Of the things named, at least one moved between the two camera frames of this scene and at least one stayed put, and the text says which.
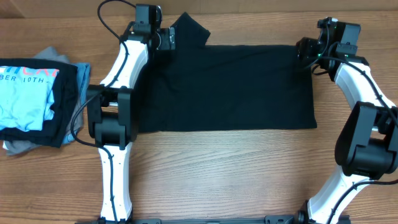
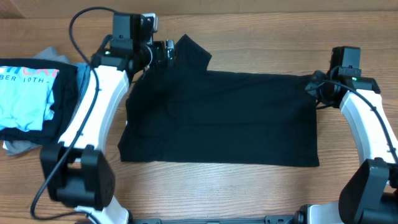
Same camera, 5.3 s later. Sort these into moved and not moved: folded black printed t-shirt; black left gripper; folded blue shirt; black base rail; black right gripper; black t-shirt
Moved: black right gripper; black left gripper; black t-shirt
Not moved: black base rail; folded blue shirt; folded black printed t-shirt
